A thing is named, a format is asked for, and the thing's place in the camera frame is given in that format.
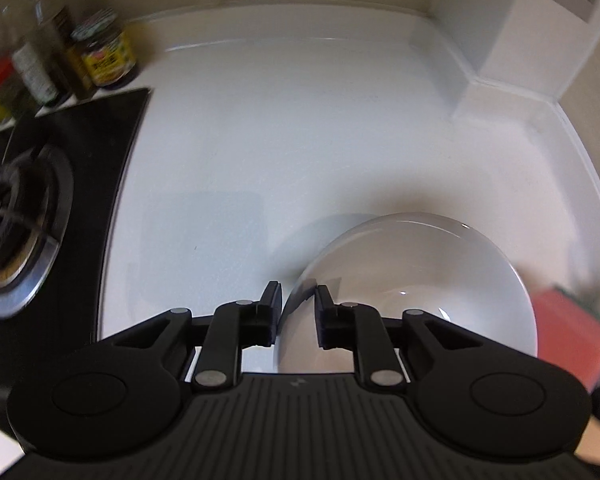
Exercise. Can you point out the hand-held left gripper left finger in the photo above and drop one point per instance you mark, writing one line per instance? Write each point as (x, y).
(272, 310)

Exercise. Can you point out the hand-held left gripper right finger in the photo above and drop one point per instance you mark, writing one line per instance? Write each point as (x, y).
(322, 315)

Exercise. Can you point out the pink and green sponge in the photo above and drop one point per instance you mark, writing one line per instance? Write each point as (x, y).
(570, 335)

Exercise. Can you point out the white bowl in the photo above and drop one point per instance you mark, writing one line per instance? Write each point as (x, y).
(405, 260)

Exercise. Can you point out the black glass gas stove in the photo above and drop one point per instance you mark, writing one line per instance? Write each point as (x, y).
(95, 160)

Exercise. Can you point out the metal gas burner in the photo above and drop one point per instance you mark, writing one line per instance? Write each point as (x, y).
(10, 210)

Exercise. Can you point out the dark jar with yellow label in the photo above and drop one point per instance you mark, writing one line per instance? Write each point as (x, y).
(107, 57)

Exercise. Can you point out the yellow cap clear bottle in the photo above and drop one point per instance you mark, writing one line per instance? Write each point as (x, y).
(32, 72)

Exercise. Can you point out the black cap oil bottle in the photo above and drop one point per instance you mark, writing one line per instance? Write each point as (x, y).
(60, 35)

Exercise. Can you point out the red cap green bottle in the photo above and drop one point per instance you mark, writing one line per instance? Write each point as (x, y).
(0, 72)

